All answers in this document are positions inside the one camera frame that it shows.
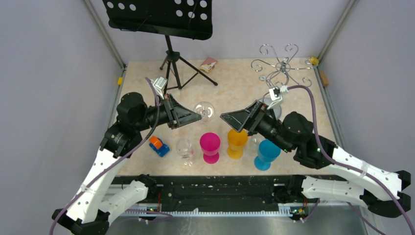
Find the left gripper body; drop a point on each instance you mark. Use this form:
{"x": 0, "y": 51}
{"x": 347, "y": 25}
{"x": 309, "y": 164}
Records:
{"x": 162, "y": 117}

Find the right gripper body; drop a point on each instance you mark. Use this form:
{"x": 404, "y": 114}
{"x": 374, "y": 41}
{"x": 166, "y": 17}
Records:
{"x": 267, "y": 125}

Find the tall clear flute glass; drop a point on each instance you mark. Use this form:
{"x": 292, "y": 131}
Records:
{"x": 205, "y": 109}

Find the clear wine glass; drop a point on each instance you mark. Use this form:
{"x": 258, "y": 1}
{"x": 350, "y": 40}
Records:
{"x": 185, "y": 150}

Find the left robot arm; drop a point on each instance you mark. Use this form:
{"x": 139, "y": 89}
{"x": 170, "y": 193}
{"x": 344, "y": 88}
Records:
{"x": 89, "y": 213}

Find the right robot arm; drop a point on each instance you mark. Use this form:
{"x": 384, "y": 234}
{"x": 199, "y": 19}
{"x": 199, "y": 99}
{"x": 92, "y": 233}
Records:
{"x": 359, "y": 183}

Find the small clear tumbler glass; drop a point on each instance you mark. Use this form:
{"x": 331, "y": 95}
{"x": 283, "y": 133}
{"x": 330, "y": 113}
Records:
{"x": 255, "y": 141}

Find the chrome wine glass rack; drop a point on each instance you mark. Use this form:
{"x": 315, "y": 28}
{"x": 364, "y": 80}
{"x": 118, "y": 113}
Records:
{"x": 281, "y": 74}

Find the orange plastic goblet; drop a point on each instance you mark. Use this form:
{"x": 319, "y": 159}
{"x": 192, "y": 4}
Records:
{"x": 236, "y": 143}

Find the blue plastic goblet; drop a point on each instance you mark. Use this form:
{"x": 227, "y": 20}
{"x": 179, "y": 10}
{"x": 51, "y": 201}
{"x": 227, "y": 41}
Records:
{"x": 267, "y": 153}

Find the blue orange toy car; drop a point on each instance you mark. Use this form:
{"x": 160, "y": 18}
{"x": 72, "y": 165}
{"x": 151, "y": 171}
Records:
{"x": 157, "y": 145}

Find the magenta plastic goblet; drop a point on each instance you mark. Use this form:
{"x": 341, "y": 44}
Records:
{"x": 210, "y": 145}

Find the yellow left edge clamp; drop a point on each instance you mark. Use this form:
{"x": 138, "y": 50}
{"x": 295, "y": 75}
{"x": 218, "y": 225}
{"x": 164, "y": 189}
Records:
{"x": 120, "y": 81}

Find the small pink card box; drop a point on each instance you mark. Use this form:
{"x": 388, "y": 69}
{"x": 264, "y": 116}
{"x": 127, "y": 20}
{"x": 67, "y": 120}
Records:
{"x": 208, "y": 65}

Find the wooden block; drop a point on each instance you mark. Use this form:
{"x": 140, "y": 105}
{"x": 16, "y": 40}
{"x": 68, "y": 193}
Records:
{"x": 324, "y": 79}

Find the yellow corner clamp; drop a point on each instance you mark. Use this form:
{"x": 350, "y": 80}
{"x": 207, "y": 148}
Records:
{"x": 314, "y": 61}

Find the black music stand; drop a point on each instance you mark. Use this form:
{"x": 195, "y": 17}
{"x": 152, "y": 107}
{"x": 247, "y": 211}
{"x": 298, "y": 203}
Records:
{"x": 189, "y": 19}

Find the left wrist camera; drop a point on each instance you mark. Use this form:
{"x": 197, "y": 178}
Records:
{"x": 159, "y": 85}

